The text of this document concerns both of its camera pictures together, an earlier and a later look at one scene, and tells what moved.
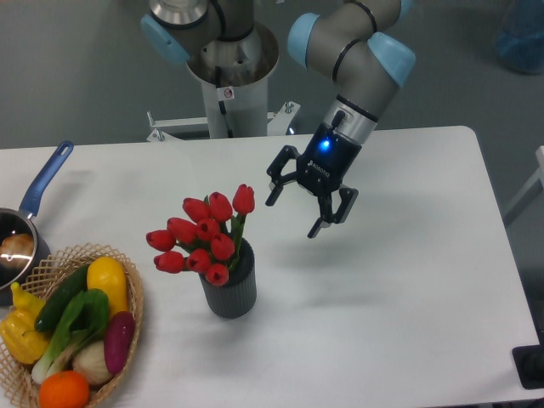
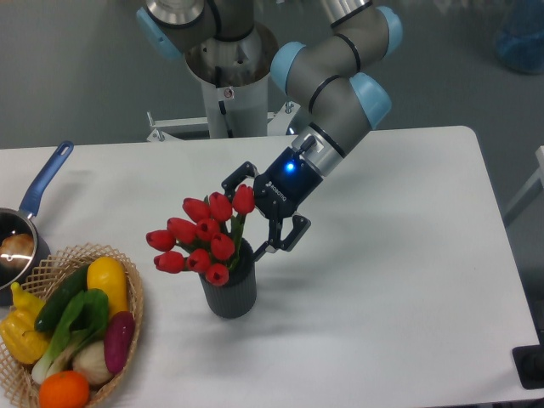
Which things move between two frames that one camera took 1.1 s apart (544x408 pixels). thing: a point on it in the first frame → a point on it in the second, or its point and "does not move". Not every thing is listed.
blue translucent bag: [519, 44] does not move
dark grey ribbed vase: [237, 297] does not move
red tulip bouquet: [208, 241] does not move
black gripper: [325, 161] → [280, 189]
